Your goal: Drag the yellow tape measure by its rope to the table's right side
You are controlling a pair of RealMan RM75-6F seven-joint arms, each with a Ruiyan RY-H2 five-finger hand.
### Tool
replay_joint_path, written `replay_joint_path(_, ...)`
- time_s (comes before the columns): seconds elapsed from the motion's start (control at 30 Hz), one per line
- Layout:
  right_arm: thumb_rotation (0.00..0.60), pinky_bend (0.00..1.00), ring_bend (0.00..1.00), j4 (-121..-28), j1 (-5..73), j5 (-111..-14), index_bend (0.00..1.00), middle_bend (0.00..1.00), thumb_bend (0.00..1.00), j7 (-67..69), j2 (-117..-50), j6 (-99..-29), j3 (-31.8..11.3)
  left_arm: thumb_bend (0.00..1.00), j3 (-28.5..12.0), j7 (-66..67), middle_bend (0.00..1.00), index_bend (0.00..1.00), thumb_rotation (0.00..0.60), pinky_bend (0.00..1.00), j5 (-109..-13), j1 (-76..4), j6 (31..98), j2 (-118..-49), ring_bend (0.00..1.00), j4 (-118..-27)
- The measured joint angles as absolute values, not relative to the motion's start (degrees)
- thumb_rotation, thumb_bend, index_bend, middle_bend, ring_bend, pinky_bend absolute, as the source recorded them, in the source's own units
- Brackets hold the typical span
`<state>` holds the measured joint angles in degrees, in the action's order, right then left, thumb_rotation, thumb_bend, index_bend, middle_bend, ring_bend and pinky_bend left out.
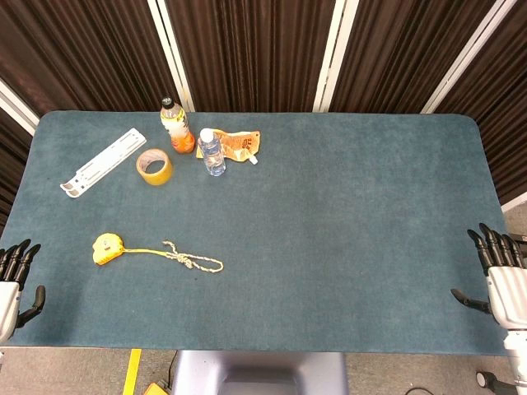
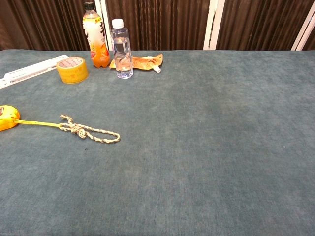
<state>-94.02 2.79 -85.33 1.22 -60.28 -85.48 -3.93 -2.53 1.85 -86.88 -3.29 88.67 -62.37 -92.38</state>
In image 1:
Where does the braided beige rope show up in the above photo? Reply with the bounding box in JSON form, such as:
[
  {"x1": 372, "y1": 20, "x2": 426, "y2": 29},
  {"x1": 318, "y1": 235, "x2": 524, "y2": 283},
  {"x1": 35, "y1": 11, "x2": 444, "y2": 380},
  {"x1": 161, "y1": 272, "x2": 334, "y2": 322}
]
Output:
[{"x1": 161, "y1": 240, "x2": 225, "y2": 273}]

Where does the yellow plastic strip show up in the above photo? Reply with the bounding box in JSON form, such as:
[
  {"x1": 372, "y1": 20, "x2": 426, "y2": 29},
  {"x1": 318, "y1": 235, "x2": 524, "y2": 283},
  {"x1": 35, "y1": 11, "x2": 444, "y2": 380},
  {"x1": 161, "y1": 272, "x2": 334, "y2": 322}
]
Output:
[{"x1": 122, "y1": 348, "x2": 142, "y2": 395}]

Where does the orange juice bottle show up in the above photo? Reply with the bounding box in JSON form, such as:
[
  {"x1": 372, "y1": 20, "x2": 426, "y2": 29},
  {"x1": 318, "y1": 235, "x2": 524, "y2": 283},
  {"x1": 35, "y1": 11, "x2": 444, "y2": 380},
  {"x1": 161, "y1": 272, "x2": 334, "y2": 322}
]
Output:
[{"x1": 159, "y1": 96, "x2": 196, "y2": 155}]

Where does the left black-fingered robot hand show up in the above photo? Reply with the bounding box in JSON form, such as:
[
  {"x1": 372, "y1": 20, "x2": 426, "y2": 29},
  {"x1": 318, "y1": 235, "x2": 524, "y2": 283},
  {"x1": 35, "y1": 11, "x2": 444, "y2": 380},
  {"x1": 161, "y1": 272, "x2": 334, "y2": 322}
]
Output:
[{"x1": 0, "y1": 239, "x2": 47, "y2": 345}]

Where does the black caster wheel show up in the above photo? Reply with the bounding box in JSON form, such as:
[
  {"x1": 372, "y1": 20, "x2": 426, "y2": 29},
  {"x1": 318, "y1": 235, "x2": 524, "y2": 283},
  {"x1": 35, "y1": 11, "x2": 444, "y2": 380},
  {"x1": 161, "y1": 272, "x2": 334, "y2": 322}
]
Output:
[{"x1": 476, "y1": 371, "x2": 515, "y2": 388}]

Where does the yellow tape measure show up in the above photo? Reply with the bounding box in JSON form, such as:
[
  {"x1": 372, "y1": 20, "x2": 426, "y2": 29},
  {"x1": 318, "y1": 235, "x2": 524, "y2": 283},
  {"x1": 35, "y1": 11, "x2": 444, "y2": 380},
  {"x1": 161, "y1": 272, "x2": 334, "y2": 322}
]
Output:
[{"x1": 91, "y1": 232, "x2": 169, "y2": 265}]

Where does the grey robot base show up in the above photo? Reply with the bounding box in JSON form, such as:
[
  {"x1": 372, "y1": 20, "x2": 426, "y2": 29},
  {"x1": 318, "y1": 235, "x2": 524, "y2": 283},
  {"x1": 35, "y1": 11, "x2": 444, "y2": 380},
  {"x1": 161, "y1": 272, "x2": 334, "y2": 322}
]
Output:
[{"x1": 170, "y1": 350, "x2": 350, "y2": 395}]

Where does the orange spout pouch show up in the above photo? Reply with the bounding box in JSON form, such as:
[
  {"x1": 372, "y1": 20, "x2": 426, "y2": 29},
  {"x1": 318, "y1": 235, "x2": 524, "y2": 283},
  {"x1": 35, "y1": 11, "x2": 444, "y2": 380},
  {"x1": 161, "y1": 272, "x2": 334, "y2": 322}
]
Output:
[{"x1": 195, "y1": 129, "x2": 262, "y2": 166}]

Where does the clear water bottle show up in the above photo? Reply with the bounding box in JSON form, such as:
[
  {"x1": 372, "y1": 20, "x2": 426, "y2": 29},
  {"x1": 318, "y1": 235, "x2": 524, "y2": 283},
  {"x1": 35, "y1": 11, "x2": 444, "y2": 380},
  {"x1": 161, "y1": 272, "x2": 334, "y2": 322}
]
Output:
[{"x1": 197, "y1": 128, "x2": 227, "y2": 177}]

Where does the blue felt table cover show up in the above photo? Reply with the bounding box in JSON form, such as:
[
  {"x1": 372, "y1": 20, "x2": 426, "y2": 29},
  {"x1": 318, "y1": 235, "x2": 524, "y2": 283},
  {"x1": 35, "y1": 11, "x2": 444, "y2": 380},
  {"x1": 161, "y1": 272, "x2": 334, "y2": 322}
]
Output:
[{"x1": 0, "y1": 110, "x2": 510, "y2": 357}]

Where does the white screen frame post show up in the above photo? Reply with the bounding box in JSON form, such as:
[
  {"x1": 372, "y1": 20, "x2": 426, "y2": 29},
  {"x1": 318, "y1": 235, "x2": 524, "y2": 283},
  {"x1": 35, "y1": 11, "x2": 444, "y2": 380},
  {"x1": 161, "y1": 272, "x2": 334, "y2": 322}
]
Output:
[
  {"x1": 420, "y1": 0, "x2": 520, "y2": 115},
  {"x1": 147, "y1": 0, "x2": 196, "y2": 113},
  {"x1": 0, "y1": 79, "x2": 40, "y2": 136},
  {"x1": 501, "y1": 196, "x2": 527, "y2": 214},
  {"x1": 312, "y1": 0, "x2": 360, "y2": 114}
]

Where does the tan packing tape roll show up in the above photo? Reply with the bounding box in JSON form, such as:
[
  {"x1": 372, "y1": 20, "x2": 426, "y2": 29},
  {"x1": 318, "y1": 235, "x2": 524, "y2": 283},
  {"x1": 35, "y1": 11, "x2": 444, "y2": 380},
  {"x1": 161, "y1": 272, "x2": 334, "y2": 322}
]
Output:
[{"x1": 135, "y1": 148, "x2": 175, "y2": 187}]

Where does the brown pleated screen panel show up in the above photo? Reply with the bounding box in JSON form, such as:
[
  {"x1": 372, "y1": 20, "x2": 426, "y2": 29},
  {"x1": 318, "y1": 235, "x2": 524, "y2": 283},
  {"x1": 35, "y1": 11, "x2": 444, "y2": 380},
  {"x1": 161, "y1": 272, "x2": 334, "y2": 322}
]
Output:
[
  {"x1": 164, "y1": 0, "x2": 338, "y2": 114},
  {"x1": 435, "y1": 0, "x2": 527, "y2": 207},
  {"x1": 0, "y1": 0, "x2": 179, "y2": 120},
  {"x1": 0, "y1": 107, "x2": 35, "y2": 234},
  {"x1": 330, "y1": 0, "x2": 497, "y2": 114}
]

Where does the right black-fingered robot hand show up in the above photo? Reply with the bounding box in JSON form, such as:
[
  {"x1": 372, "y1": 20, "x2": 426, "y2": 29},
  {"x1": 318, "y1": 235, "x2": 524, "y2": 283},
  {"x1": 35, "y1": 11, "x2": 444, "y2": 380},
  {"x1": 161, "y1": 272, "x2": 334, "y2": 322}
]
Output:
[{"x1": 450, "y1": 223, "x2": 527, "y2": 330}]

